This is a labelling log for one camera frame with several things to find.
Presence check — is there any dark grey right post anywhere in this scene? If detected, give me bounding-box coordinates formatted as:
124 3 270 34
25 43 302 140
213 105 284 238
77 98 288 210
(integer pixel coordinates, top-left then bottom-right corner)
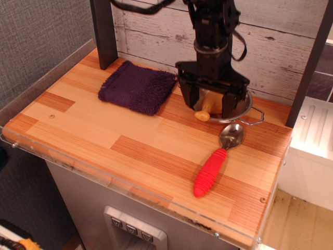
285 0 332 128

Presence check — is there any purple knitted towel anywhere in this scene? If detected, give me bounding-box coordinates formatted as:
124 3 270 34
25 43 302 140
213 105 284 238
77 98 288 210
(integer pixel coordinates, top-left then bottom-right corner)
98 60 176 116

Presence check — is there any orange fuzzy object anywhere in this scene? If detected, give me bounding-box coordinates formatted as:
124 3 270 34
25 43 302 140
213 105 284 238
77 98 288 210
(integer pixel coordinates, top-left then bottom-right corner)
18 239 41 250

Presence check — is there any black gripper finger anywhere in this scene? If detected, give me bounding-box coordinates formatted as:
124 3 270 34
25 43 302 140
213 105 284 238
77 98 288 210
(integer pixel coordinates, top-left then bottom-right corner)
179 79 199 109
222 92 240 119

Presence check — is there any black braided cable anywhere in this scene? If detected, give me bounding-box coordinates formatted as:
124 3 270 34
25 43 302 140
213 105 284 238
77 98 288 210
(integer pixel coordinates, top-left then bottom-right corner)
109 0 177 15

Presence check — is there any silver dispenser button panel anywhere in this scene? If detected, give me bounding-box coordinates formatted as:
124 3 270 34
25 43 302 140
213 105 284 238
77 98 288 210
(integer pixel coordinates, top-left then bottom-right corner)
104 205 168 249

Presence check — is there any yellow toy chicken leg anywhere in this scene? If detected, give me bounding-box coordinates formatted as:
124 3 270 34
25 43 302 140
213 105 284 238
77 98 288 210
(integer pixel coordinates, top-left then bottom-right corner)
194 91 224 122

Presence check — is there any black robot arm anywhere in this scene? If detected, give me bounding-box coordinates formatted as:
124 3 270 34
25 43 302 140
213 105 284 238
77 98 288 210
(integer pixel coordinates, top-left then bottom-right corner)
176 1 250 119

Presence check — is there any red handled metal spoon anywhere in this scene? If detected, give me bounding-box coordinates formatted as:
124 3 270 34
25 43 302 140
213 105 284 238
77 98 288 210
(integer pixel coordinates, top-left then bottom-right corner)
193 123 244 198

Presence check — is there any clear acrylic edge guard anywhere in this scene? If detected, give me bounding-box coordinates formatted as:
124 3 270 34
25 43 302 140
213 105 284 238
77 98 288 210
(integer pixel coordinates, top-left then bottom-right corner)
1 41 291 249

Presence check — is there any white toy sink unit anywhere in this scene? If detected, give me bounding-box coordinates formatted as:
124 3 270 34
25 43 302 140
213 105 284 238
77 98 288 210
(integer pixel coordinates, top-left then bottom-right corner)
278 97 332 210

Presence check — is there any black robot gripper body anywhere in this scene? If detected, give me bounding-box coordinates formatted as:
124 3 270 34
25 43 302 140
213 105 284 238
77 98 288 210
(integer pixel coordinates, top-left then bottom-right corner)
176 48 249 100

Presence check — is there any small steel bowl with handles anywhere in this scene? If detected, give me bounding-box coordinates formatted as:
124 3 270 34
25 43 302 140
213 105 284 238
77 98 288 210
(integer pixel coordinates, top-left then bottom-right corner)
194 89 264 126

